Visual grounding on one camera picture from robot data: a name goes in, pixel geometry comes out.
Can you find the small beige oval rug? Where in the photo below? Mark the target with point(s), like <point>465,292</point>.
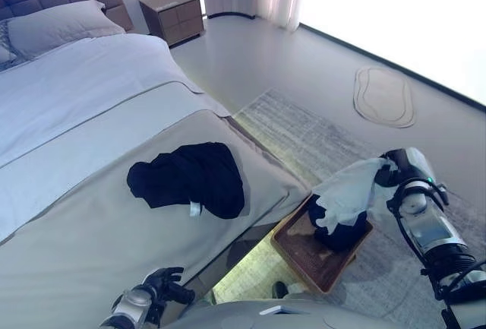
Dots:
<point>383,97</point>

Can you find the grey robot torso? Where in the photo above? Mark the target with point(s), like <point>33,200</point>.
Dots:
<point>247,317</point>

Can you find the brown nightstand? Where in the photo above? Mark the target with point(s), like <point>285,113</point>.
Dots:
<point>174,17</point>

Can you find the large grey area rug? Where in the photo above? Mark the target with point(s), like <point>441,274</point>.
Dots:
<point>303,135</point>

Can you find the navy blue garment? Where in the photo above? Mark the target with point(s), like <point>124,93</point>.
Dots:
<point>341,234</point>

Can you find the beige bed runner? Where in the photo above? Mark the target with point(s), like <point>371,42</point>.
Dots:
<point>114,238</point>

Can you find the white duvet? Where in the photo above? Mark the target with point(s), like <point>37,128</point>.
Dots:
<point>83,89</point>

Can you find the dark robot right hand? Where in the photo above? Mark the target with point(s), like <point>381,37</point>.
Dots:
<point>395,169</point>

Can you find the grey patterned cushion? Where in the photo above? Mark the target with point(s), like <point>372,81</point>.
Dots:
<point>5,48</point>

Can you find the beige pillow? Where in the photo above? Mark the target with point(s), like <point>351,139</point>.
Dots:
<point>60,29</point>

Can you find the black garment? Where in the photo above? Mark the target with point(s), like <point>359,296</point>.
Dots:
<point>190,177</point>

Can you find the dark robot left hand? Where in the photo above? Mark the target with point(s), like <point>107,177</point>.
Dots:
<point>171,287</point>

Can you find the white garment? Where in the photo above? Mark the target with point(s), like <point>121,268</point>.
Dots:
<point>349,192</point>

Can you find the brown wicker basket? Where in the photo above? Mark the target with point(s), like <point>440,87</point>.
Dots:
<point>311,257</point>

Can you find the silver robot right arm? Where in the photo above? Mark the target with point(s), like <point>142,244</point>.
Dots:
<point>433,226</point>

